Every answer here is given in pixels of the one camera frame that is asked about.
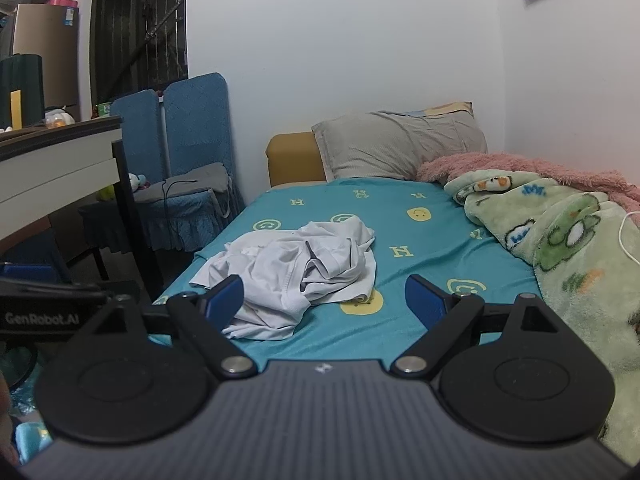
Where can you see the yellow card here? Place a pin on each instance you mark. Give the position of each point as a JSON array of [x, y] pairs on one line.
[[16, 110]]

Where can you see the green frog print blanket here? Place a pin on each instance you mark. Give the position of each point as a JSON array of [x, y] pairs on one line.
[[575, 240]]

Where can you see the white plush toy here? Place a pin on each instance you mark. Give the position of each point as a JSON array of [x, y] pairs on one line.
[[135, 181]]

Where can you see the white desk with black leg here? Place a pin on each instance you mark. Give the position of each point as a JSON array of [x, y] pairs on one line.
[[50, 170]]

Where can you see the cardboard box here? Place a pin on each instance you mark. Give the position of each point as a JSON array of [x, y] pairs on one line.
[[45, 35]]

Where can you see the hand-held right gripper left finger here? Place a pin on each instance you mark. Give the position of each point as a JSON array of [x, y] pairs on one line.
[[227, 300]]

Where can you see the green can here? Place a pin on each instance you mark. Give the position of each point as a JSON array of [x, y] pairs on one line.
[[105, 110]]

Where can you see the blue plastic bag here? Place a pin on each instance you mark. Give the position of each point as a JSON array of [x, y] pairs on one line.
[[32, 440]]

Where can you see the pink lidded container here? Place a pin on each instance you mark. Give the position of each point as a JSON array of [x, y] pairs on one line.
[[62, 2]]

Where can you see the pink fluffy blanket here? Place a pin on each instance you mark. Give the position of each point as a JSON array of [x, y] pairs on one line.
[[500, 162]]

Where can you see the dark green box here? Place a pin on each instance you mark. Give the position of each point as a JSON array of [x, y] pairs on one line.
[[27, 75]]

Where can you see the dark metal door grille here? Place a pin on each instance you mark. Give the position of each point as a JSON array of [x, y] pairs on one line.
[[125, 25]]

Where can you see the green plush toy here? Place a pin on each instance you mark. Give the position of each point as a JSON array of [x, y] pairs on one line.
[[106, 192]]

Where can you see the teal smiley print bedsheet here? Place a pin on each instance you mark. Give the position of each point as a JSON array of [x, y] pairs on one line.
[[400, 220]]

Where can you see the blue covered chair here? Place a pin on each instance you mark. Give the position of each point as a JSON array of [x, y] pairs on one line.
[[135, 125], [35, 250], [197, 120]]

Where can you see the tan padded headboard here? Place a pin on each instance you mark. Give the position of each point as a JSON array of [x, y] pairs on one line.
[[292, 160]]

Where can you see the white garment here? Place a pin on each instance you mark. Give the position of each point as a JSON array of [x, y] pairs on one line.
[[280, 265]]

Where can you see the grey cloth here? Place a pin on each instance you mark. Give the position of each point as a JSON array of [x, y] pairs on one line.
[[200, 180]]

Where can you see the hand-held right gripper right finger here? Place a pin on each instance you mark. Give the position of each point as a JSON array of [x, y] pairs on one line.
[[424, 302]]

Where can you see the grey pillow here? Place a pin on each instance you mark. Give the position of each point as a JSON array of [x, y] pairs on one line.
[[395, 145]]

